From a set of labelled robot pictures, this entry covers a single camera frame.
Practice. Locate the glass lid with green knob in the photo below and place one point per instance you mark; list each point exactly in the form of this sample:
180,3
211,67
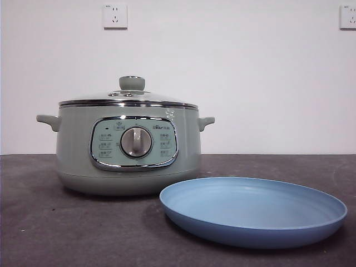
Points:
132,83

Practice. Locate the white wall socket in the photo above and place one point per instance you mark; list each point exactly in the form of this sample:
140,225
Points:
349,17
115,16

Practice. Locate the pale green electric steamer pot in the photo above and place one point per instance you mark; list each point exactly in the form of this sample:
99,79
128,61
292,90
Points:
75,144

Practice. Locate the blue round plate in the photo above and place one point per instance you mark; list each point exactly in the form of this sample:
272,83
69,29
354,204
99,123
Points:
250,211

